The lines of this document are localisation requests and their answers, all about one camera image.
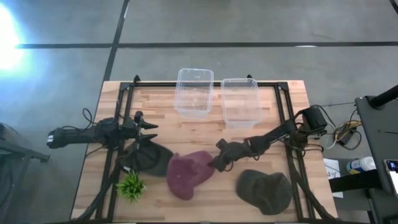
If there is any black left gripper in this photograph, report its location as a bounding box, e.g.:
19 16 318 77
121 111 159 144

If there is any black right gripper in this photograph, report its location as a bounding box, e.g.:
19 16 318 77
207 138 250 173

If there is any black knit hat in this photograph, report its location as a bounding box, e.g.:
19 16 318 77
119 139 174 177

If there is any maroon knit hat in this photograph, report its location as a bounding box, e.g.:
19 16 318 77
166 151 216 201

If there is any dark green cap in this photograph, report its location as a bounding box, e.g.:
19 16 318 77
235 169 294 216

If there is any small green artificial plant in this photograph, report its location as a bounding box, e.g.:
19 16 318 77
116 170 146 203

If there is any clear plastic bin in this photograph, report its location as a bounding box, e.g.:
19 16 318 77
173 68 215 119
220 77 262 129

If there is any white paper sheet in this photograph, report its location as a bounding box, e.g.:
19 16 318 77
323 157 345 199

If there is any dark chair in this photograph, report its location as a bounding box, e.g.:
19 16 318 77
0 123 50 224

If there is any black cart bar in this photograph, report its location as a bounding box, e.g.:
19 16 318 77
328 169 384 194

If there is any white wipes canister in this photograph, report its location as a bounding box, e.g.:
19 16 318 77
346 156 377 175

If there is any grey cart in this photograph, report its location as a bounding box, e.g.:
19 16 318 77
354 95 398 224

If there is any phone with lit screen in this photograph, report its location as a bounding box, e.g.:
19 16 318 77
384 159 398 197

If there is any black pole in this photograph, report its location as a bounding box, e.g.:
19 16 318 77
369 85 398 110

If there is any black metal rig frame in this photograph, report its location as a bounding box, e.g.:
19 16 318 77
74 74 338 223

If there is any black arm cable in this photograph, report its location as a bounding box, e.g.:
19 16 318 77
81 108 95 126

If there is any power strip with yellow cables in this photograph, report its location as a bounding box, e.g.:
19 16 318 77
333 120 363 151

